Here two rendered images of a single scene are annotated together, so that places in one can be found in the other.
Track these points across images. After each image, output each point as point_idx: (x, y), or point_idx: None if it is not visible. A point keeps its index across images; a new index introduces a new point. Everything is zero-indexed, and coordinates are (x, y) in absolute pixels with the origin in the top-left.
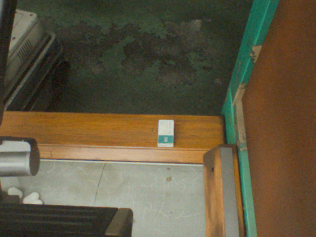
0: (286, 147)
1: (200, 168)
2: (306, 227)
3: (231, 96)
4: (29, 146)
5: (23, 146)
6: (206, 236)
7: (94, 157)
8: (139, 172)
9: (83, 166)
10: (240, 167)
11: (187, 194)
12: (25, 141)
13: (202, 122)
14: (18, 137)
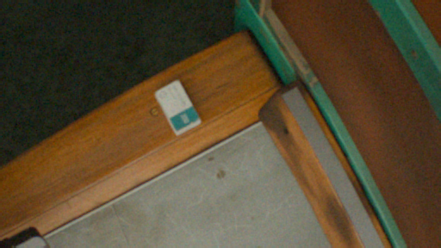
0: (369, 88)
1: (257, 131)
2: (413, 162)
3: (251, 4)
4: (41, 240)
5: (35, 244)
6: (319, 218)
7: (93, 203)
8: (170, 189)
9: (87, 224)
10: (320, 109)
11: (261, 181)
12: (34, 237)
13: (221, 57)
14: (15, 235)
